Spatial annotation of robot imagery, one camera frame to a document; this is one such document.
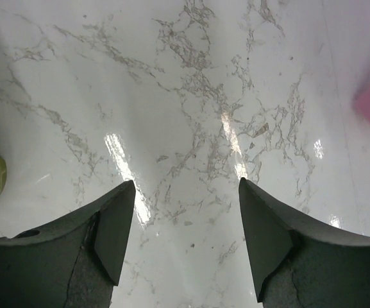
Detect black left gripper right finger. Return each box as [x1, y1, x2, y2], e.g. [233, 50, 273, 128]
[239, 178, 370, 307]

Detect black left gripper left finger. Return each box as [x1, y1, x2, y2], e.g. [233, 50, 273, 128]
[0, 180, 135, 307]

